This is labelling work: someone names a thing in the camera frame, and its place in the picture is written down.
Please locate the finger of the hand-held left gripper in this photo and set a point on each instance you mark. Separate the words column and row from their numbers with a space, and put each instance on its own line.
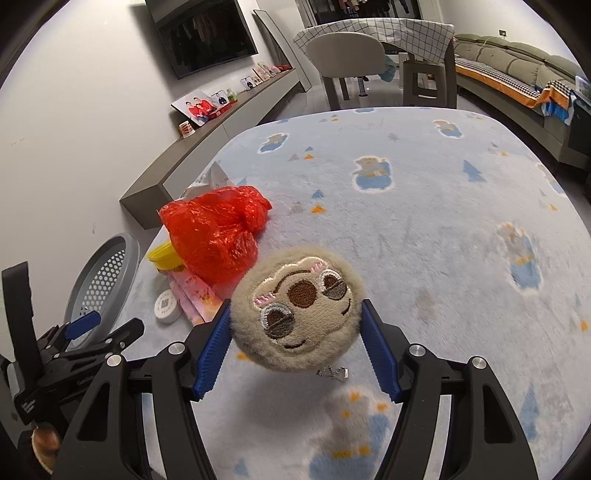
column 83, row 324
column 122, row 336

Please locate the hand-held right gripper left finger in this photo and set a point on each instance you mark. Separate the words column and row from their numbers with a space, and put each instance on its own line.
column 212, row 355

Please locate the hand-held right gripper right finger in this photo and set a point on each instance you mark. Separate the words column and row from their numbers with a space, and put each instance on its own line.
column 381, row 355

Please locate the grey perforated plastic basket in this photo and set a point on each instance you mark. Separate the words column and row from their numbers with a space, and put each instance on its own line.
column 106, row 277

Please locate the small white round jar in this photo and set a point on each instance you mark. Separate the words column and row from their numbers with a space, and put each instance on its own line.
column 167, row 307

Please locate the pink packet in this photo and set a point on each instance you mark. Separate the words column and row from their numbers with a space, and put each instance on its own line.
column 196, row 297

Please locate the yellow plastic lid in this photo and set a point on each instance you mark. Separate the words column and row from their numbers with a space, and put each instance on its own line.
column 161, row 256

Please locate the white round sponge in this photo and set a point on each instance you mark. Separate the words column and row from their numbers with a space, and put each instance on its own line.
column 295, row 314

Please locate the red plastic bag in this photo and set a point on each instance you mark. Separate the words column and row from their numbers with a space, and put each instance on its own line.
column 212, row 235

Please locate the white printed packet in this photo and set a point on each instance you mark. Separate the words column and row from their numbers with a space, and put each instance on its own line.
column 214, row 177

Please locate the person's left hand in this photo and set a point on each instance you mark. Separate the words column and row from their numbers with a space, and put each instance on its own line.
column 46, row 445

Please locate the light blue printed blanket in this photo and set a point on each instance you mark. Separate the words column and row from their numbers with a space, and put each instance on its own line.
column 438, row 230

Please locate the grey floating tv cabinet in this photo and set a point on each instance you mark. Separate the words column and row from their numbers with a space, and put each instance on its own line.
column 194, row 152

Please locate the red white paper cup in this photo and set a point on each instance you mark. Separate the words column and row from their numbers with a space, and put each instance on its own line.
column 185, row 128

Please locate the flat red box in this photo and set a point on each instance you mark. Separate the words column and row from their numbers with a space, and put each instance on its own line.
column 222, row 110

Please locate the small green bottle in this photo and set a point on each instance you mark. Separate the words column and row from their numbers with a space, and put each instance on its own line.
column 232, row 96

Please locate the row of small picture frames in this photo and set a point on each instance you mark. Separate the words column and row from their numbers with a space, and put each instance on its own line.
column 258, row 76

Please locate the dining table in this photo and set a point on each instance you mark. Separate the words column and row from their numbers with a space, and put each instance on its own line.
column 449, row 78

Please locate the light blue cloth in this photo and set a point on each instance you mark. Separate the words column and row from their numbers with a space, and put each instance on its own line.
column 390, row 69

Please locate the grey brown stool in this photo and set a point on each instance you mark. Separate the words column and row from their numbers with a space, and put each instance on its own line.
column 425, row 69

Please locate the houndstooth orange sofa throw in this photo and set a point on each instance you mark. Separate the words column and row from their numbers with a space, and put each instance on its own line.
column 508, row 85

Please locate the grey dining chair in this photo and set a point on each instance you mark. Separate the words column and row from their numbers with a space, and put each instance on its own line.
column 346, row 55

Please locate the blue patterned cloth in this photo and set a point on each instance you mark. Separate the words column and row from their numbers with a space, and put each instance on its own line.
column 558, row 107

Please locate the leaning framed mirror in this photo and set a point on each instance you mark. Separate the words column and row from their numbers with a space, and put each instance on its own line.
column 282, row 46

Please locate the checked tablecloth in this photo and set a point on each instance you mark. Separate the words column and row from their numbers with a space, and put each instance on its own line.
column 415, row 32

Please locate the green grey sofa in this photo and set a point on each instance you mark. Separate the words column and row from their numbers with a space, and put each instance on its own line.
column 508, row 55

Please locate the row of hanging clothes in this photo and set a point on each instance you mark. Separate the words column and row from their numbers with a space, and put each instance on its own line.
column 369, row 5

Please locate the large photo frame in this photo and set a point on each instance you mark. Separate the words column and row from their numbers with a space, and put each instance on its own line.
column 196, row 108

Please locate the black wall television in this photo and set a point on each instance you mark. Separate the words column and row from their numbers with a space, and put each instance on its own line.
column 203, row 37

